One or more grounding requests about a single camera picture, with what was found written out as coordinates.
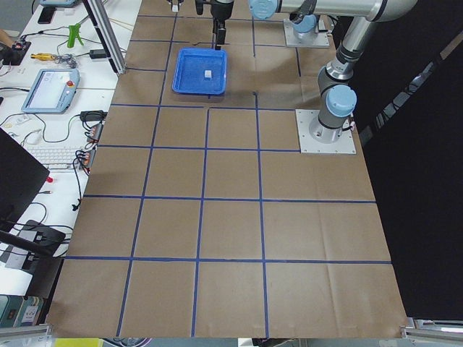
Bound white keyboard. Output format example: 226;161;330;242
25;145;90;171

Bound black monitor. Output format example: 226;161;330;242
0;130;50;232

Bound teach pendant tablet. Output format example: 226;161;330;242
21;69;80;113

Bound black monitor stand base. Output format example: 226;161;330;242
18;220;66;256

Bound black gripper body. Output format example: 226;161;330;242
211;0;234;20

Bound blue plastic tray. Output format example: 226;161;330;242
172;48;228;95

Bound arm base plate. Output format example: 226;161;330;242
283;19;330;48
295;109;357;155

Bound aluminium frame post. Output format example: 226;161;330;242
82;0;127;75

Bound green clamp tool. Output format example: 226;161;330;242
67;23;84;48

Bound black phone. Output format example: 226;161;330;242
38;7;56;25

